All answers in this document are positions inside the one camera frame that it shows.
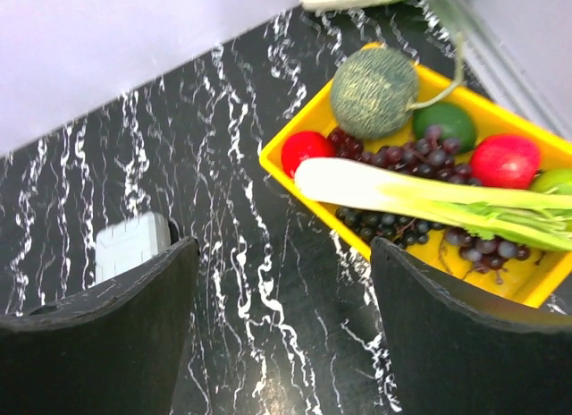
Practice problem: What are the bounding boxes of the toy cantaloupe melon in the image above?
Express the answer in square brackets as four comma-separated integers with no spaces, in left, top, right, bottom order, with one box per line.
[329,30,467,140]

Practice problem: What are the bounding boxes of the yellow plastic bin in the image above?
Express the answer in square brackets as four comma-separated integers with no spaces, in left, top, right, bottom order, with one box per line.
[260,44,571,307]

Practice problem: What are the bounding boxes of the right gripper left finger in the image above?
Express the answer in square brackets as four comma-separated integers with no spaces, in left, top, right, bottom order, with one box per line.
[1,238,199,414]

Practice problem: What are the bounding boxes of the toy green lime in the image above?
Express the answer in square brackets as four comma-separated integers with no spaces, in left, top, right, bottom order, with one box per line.
[529,168,572,195]

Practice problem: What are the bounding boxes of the toy red tomato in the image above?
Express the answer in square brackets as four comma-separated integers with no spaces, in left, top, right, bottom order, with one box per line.
[281,131,336,178]

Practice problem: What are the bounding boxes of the toy green avocado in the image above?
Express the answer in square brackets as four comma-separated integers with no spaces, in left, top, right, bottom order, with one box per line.
[412,102,477,153]

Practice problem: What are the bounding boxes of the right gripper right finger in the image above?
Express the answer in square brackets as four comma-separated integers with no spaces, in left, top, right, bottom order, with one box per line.
[371,238,571,414]

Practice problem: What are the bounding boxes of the toy purple grapes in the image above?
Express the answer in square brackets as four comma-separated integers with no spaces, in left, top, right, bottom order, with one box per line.
[327,125,531,284]

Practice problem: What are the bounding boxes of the grey plastic tool case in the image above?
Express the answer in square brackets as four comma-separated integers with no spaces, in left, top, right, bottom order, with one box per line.
[95,211,171,284]

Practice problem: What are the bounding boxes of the toy red apple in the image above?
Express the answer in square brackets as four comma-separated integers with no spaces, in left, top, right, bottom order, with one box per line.
[469,134,541,190]

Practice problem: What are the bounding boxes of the toy green leafy vegetable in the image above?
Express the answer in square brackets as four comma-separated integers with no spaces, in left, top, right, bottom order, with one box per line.
[294,157,571,251]

